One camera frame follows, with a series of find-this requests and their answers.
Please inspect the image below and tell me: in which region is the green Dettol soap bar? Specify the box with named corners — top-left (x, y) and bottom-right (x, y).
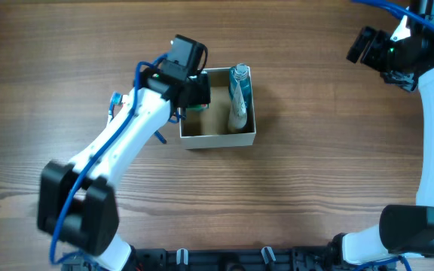
top-left (186, 104), bottom-right (209, 111)

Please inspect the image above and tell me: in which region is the white lotion tube with leaves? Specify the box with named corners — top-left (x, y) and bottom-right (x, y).
top-left (228, 83), bottom-right (247, 133)

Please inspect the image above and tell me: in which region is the blue Listerine mouthwash bottle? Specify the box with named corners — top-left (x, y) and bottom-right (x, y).
top-left (229, 63), bottom-right (252, 108)

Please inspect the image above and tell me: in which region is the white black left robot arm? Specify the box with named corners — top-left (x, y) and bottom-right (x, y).
top-left (36, 69), bottom-right (210, 270)

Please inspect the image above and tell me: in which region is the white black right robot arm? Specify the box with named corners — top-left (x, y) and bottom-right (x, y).
top-left (332, 26), bottom-right (434, 266)

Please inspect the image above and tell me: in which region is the white open cardboard box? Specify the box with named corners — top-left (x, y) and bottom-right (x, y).
top-left (179, 67), bottom-right (257, 149)

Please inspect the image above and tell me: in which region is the blue disposable razor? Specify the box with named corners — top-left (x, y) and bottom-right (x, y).
top-left (154, 130), bottom-right (167, 145)

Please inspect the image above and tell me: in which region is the blue white toothbrush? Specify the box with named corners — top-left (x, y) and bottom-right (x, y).
top-left (107, 92), bottom-right (122, 124)

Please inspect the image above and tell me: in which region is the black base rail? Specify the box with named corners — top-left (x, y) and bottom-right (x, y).
top-left (62, 244), bottom-right (346, 271)

